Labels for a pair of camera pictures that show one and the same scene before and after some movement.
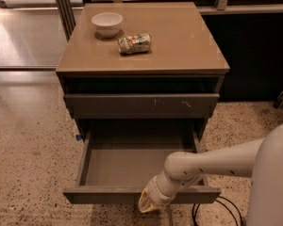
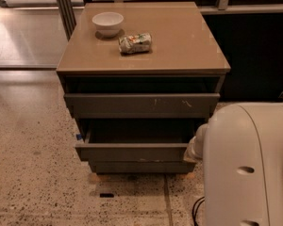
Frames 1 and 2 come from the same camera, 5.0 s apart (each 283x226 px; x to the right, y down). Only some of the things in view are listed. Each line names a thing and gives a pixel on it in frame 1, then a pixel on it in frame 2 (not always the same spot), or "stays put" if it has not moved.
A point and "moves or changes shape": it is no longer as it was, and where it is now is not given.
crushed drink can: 135,43 stays put
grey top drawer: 139,106 stays put
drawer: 120,157 moves or changes shape
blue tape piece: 78,137 stays put
